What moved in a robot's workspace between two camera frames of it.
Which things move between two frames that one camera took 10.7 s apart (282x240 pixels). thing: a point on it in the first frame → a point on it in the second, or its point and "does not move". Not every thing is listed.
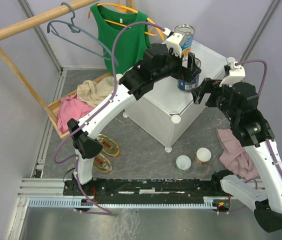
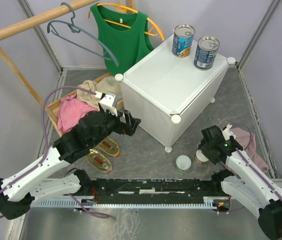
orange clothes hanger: (123, 9) does not move
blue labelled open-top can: (187, 86) → (206, 50)
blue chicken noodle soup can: (187, 43) does not move
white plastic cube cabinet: (158, 111) does not move
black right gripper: (208, 86) → (203, 149)
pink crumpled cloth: (71, 107) does not move
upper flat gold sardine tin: (109, 147) does not move
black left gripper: (183, 72) → (130, 127)
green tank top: (132, 42) does not move
